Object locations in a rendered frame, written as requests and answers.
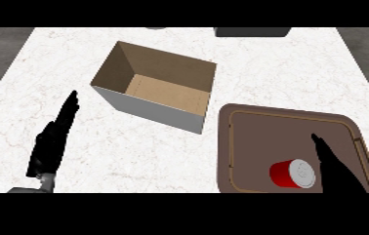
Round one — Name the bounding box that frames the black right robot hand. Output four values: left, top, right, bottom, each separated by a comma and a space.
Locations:
310, 133, 369, 194

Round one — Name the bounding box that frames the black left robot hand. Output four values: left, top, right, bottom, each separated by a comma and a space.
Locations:
25, 90, 81, 178

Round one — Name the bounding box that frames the red can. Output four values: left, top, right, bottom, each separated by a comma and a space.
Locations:
269, 158, 317, 189

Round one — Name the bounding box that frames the brown tray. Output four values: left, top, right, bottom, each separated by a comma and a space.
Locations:
215, 102, 369, 194

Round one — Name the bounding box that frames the open cardboard box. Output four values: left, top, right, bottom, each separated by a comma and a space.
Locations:
90, 40, 217, 136

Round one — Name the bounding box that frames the dark grey appliance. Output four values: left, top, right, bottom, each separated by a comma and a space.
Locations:
214, 27, 292, 38

